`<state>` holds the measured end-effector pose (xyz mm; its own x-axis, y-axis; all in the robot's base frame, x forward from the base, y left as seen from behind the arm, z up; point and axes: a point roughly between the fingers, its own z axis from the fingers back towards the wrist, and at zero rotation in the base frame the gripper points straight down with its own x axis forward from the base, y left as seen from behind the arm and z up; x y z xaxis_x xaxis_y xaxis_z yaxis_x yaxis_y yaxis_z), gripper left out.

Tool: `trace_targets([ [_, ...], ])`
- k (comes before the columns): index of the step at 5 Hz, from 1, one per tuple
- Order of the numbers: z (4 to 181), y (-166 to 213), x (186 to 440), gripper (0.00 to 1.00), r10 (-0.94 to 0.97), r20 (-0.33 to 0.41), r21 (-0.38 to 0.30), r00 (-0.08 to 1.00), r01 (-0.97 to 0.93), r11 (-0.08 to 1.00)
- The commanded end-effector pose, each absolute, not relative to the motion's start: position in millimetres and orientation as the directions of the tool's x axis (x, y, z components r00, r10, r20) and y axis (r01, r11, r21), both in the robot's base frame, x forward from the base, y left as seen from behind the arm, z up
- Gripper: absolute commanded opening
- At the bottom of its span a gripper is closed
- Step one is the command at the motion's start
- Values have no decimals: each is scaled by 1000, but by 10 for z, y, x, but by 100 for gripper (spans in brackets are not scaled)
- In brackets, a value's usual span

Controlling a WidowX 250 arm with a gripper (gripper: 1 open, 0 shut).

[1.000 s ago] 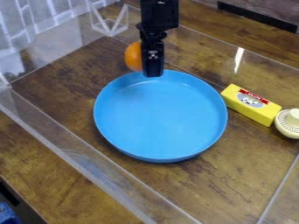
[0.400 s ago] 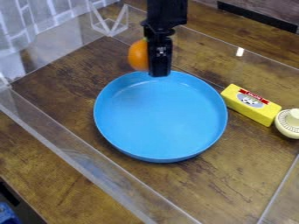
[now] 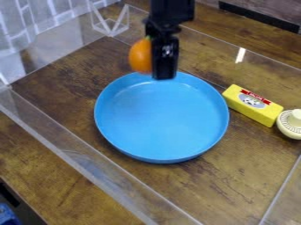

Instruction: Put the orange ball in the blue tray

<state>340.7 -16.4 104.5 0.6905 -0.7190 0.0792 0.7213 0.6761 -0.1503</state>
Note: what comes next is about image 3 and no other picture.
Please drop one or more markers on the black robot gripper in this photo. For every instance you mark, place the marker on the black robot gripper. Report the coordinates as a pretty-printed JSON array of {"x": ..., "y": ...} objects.
[{"x": 168, "y": 13}]

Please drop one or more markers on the orange toy ball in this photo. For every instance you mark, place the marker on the orange toy ball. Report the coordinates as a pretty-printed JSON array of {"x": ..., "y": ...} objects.
[{"x": 140, "y": 56}]

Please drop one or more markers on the round blue tray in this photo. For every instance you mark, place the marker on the round blue tray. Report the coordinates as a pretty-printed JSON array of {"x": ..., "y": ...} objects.
[{"x": 161, "y": 121}]

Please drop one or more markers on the yellow toy butter block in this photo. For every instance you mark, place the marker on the yellow toy butter block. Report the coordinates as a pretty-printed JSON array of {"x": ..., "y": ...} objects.
[{"x": 247, "y": 102}]

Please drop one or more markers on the cream round toy mushroom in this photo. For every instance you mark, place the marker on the cream round toy mushroom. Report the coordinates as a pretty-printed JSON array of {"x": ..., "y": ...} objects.
[{"x": 290, "y": 123}]

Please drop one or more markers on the blue object at corner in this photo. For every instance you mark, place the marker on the blue object at corner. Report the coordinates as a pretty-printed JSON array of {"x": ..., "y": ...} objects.
[{"x": 7, "y": 216}]

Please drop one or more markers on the clear acrylic enclosure wall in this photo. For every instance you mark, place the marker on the clear acrylic enclosure wall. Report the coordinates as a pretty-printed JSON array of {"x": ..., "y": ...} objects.
[{"x": 78, "y": 181}]

